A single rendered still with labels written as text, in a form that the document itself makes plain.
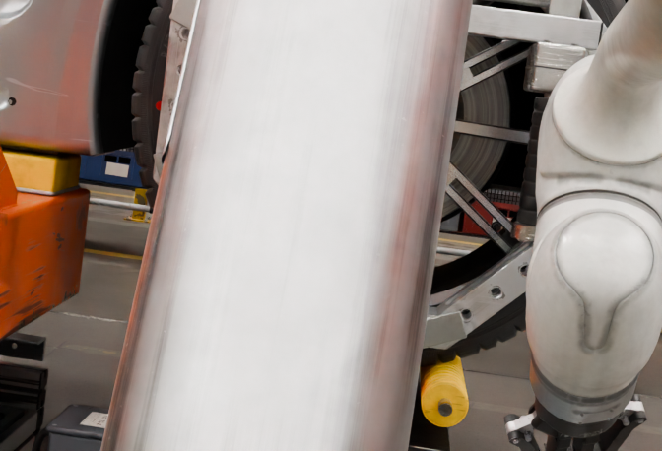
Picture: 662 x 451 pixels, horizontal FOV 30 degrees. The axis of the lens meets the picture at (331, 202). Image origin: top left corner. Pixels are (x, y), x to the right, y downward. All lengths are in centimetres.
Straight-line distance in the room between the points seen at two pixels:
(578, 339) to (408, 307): 53
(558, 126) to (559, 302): 16
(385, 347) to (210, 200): 7
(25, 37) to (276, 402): 137
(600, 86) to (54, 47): 92
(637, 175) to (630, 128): 4
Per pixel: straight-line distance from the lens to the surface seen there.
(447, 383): 153
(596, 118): 98
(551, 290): 91
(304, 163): 39
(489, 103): 174
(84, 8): 169
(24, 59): 171
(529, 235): 127
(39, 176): 171
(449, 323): 150
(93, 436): 153
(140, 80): 160
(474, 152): 174
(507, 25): 130
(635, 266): 91
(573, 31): 130
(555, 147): 101
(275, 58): 41
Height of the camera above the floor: 88
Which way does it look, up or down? 6 degrees down
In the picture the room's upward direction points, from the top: 8 degrees clockwise
